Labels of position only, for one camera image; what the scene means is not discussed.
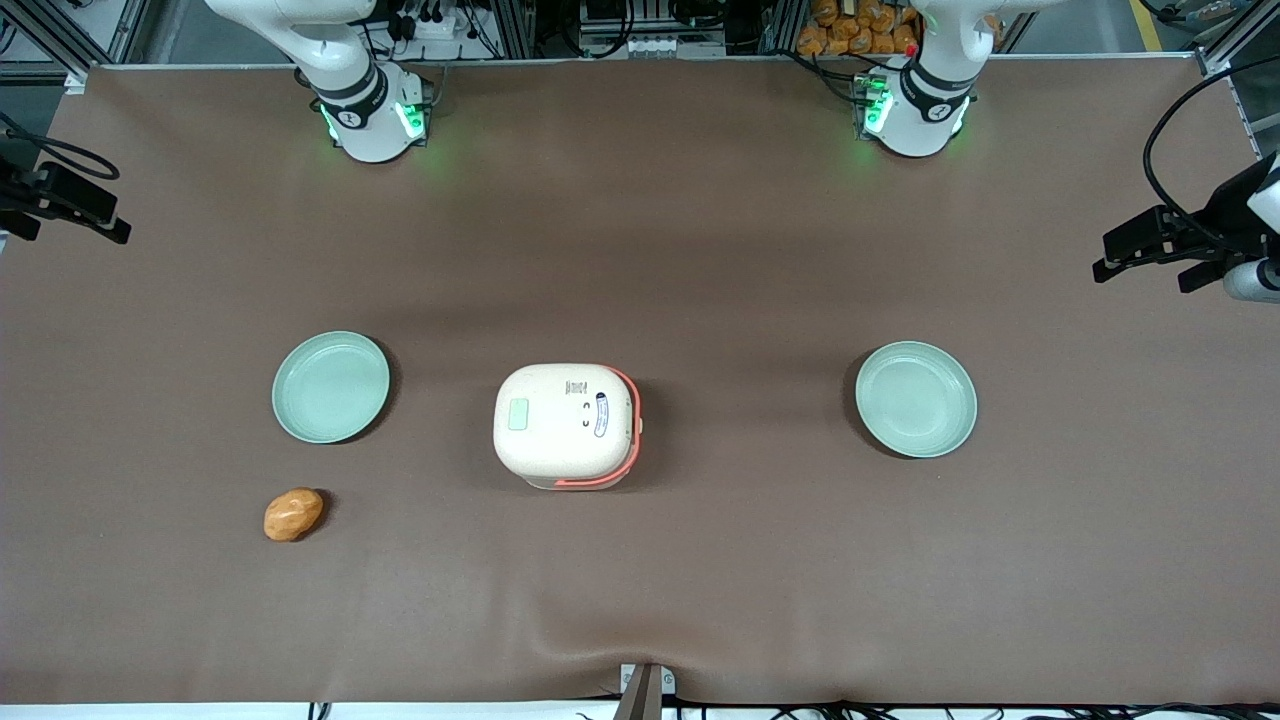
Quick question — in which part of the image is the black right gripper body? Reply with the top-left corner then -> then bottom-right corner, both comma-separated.
0,160 -> 47,216

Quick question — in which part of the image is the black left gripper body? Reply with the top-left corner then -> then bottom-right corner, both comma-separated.
1200,150 -> 1280,263

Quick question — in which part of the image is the cream rice cooker orange trim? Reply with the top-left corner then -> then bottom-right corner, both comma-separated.
493,363 -> 644,492

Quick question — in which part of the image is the light green round plate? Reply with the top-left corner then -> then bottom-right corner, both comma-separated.
272,331 -> 391,445
855,341 -> 978,459

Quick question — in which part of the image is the bag of orange bread rolls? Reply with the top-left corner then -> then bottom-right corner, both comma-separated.
797,0 -> 921,57

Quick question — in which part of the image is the orange-brown bread roll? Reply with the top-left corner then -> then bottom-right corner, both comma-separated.
264,487 -> 325,543

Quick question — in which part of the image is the white power strip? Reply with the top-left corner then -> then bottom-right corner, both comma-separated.
395,0 -> 473,43

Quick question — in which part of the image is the brown table cloth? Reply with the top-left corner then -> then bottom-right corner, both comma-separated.
0,55 -> 1280,706

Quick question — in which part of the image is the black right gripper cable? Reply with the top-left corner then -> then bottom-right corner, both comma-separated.
0,110 -> 121,182

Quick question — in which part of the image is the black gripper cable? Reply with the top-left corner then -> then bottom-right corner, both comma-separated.
0,110 -> 121,182
1143,55 -> 1280,251

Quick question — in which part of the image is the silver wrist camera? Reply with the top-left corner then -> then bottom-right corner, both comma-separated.
1222,258 -> 1280,304

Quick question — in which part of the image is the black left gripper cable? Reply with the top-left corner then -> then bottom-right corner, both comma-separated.
1143,55 -> 1280,251

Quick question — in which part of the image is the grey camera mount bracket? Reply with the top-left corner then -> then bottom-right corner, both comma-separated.
612,663 -> 676,720

